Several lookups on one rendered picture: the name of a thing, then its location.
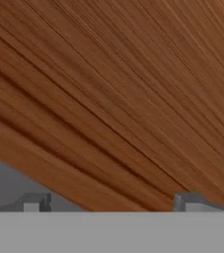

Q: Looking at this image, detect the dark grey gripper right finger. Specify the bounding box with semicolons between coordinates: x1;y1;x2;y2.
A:
173;191;224;212

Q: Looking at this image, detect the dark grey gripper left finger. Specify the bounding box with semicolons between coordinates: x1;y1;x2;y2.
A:
0;192;52;212

